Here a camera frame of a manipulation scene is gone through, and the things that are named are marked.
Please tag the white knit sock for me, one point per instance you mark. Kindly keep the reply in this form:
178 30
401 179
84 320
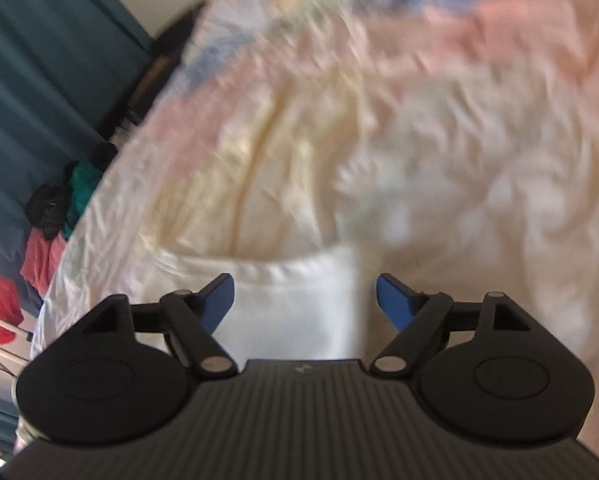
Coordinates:
289 305

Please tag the white garment steamer stand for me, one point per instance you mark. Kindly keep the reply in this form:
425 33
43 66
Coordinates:
2 355

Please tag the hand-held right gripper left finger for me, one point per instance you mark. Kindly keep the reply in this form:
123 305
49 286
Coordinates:
219 305

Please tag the green cloth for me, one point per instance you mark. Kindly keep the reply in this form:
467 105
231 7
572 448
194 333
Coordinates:
84 190

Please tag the pastel bed sheet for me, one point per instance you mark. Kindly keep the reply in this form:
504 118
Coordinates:
429 160

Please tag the dark wooden furniture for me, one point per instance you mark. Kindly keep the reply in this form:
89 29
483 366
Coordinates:
144 80

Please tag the teal curtain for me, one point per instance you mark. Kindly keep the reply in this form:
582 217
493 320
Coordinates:
29 85

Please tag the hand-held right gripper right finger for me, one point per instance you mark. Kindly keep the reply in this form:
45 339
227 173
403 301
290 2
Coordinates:
389 305

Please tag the pink cloth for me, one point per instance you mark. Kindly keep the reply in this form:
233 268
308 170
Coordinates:
42 260

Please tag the black cloth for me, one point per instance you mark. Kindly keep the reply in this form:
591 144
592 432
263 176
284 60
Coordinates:
49 210

